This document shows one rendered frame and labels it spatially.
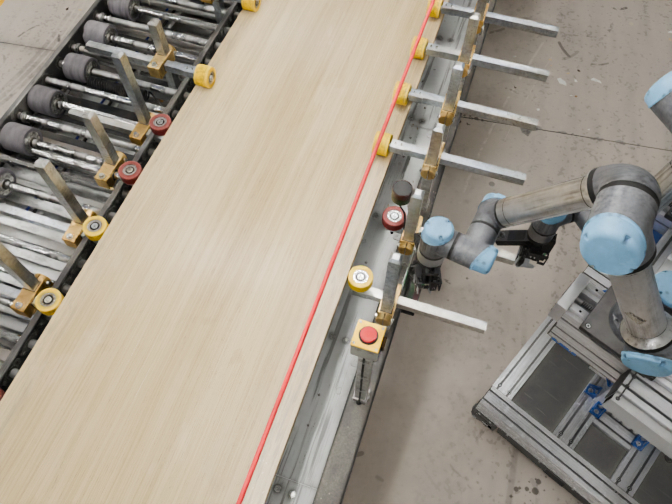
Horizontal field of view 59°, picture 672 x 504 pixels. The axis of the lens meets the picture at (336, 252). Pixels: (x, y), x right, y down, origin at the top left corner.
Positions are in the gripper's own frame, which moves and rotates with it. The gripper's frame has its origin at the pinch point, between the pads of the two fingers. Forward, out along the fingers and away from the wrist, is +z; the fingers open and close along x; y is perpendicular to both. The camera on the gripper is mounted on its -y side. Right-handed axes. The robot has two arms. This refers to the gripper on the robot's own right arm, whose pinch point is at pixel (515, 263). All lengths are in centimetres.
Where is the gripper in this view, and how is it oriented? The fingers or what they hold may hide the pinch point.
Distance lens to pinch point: 203.8
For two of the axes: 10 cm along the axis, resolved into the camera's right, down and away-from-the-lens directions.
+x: 3.2, -8.3, 4.6
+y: 9.5, 2.8, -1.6
